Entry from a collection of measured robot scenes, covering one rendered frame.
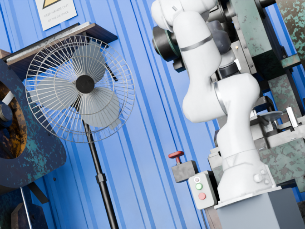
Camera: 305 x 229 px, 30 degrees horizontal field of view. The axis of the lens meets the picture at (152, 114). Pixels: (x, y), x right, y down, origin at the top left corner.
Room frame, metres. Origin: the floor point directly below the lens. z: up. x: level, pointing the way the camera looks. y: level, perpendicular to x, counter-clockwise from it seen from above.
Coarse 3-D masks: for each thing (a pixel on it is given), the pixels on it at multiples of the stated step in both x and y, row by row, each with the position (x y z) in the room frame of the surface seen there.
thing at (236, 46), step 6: (234, 42) 2.46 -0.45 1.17; (240, 42) 2.45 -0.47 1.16; (234, 48) 2.46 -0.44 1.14; (240, 48) 2.45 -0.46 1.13; (240, 54) 2.45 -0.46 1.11; (234, 60) 2.46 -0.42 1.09; (240, 60) 2.46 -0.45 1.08; (246, 60) 2.45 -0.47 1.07; (240, 66) 2.46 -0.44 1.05; (246, 66) 2.45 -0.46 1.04; (246, 72) 2.45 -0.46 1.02
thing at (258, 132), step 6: (252, 120) 2.27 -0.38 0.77; (258, 120) 2.31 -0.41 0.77; (264, 120) 2.35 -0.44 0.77; (252, 126) 2.38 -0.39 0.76; (258, 126) 2.37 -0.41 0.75; (252, 132) 2.38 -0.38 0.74; (258, 132) 2.37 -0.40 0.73; (264, 132) 2.38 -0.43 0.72; (258, 138) 2.37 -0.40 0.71; (264, 138) 2.37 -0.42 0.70; (258, 144) 2.38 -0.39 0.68; (264, 144) 2.36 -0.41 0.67; (258, 150) 2.38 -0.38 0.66
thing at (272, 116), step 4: (268, 112) 2.30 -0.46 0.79; (272, 112) 2.31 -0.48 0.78; (276, 112) 2.33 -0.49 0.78; (280, 112) 2.35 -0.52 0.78; (252, 116) 2.29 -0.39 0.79; (264, 116) 2.32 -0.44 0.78; (268, 116) 2.35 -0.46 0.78; (272, 116) 2.38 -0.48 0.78; (276, 116) 2.41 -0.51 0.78; (280, 116) 2.44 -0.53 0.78; (268, 120) 2.45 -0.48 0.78; (272, 120) 2.48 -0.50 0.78
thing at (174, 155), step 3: (174, 153) 2.40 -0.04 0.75; (177, 153) 2.40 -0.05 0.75; (180, 153) 2.40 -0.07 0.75; (183, 153) 2.44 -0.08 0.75; (168, 156) 2.41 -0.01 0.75; (171, 156) 2.41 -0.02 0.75; (174, 156) 2.42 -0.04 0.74; (177, 156) 2.43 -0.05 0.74; (177, 159) 2.43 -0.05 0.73; (177, 162) 2.43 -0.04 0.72
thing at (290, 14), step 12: (276, 0) 2.10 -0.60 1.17; (288, 0) 2.10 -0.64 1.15; (300, 0) 2.09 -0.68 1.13; (288, 12) 2.12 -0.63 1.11; (300, 12) 2.12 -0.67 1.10; (288, 24) 2.15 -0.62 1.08; (300, 24) 2.15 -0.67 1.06; (300, 36) 2.19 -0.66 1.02; (300, 48) 2.24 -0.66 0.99; (288, 60) 2.57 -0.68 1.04; (300, 60) 2.30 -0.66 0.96
